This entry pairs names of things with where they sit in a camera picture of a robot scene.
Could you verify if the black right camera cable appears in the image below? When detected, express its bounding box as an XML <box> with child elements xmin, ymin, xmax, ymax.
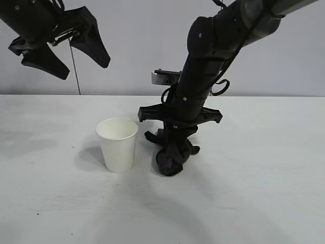
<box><xmin>160</xmin><ymin>87</ymin><xmax>179</xmax><ymax>105</ymax></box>

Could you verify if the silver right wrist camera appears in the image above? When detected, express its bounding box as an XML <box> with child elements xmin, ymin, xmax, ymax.
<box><xmin>150</xmin><ymin>68</ymin><xmax>182</xmax><ymax>86</ymax></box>

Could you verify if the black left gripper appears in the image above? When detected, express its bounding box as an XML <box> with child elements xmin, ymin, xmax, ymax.
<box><xmin>0</xmin><ymin>0</ymin><xmax>112</xmax><ymax>81</ymax></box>

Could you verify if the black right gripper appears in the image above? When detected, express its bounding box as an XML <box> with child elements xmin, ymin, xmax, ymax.
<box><xmin>138</xmin><ymin>54</ymin><xmax>224</xmax><ymax>154</ymax></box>

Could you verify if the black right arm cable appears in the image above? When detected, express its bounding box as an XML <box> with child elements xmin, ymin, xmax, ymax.
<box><xmin>211</xmin><ymin>0</ymin><xmax>280</xmax><ymax>97</ymax></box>

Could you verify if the black and purple cloth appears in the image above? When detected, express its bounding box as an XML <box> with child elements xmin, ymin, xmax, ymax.
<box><xmin>144</xmin><ymin>128</ymin><xmax>201</xmax><ymax>177</ymax></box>

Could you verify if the white paper cup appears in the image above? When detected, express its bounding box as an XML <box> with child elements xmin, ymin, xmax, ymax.
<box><xmin>95</xmin><ymin>117</ymin><xmax>139</xmax><ymax>174</ymax></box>

